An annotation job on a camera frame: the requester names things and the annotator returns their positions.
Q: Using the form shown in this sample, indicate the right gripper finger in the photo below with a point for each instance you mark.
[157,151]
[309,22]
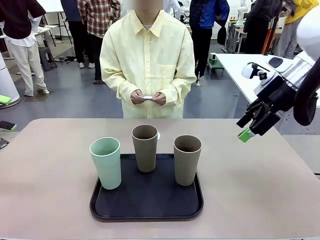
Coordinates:
[251,112]
[265,122]

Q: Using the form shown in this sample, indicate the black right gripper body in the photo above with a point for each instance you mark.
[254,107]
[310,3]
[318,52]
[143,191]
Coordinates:
[280,95]

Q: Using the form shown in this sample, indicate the brown tall cup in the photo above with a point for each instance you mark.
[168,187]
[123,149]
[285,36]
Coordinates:
[186,170]
[146,157]

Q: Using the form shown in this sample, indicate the white coaster stack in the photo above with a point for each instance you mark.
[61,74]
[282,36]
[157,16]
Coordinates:
[146,97]

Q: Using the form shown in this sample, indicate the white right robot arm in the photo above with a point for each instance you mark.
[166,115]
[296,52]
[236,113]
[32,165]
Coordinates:
[308,30]

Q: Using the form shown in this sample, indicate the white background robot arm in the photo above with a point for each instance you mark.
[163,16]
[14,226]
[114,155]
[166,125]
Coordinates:
[241,12]

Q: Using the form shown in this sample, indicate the person's right forearm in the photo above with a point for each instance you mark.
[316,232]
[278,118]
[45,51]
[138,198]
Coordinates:
[118,87]

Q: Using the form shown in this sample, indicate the person's left forearm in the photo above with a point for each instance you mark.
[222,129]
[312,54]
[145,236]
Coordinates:
[175,91]

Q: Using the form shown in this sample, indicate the person's left hand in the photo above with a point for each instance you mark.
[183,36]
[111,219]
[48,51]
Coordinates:
[160,98]

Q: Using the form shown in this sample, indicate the person's right hand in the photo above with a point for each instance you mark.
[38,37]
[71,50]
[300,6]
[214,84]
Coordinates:
[136,100]

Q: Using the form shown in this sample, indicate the large white table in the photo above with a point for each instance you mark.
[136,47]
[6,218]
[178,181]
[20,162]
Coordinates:
[232,65]

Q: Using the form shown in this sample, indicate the person in yellow jacket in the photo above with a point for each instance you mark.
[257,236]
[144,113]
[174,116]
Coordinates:
[290,37]

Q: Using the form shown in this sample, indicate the orange and black pole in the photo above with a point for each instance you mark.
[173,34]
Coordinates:
[268,37]

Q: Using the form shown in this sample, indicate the small green-topped stand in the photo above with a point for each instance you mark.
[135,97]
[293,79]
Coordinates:
[216,64]

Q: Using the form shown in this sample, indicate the small white box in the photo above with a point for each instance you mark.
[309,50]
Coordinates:
[213,56]

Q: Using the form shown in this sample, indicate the person in black clothes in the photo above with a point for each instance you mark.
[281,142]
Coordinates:
[260,30]

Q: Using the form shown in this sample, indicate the black hanging bag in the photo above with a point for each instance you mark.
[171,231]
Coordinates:
[221,36]

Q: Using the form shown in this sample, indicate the white doily coaster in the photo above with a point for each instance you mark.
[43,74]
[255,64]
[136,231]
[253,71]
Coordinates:
[158,136]

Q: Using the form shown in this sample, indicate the person in blue jacket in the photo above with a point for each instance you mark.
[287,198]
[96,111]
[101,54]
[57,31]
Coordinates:
[207,15]

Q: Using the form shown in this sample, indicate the person in yellow shirt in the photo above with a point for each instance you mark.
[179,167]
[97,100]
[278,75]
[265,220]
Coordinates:
[147,55]

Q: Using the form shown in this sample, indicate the person in white coat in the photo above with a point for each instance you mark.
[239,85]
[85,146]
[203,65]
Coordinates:
[173,10]

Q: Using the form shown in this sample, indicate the black plastic serving tray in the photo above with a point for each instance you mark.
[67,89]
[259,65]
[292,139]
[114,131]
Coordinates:
[150,200]

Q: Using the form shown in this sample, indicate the mint green tall cup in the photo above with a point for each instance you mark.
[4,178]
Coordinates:
[107,172]

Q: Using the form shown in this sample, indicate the person in plaid shirt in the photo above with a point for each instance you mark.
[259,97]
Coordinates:
[97,17]

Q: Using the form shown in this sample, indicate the person in navy top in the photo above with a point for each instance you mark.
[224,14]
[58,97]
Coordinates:
[75,37]

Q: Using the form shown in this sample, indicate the grey step stool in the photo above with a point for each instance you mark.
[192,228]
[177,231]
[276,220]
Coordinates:
[47,58]

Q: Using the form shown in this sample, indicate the white folding table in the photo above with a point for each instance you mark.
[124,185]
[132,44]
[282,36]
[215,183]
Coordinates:
[45,28]

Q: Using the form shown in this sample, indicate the black and green pad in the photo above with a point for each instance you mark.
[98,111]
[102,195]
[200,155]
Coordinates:
[7,125]

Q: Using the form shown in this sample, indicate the white cylindrical base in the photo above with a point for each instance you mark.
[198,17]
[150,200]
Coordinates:
[7,82]

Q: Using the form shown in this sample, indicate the bright green block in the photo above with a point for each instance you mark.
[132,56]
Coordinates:
[5,100]

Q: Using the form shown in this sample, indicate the person in maroon top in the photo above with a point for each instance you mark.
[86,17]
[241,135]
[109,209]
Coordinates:
[15,20]

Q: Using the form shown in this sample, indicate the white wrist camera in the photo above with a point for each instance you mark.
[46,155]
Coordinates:
[248,71]

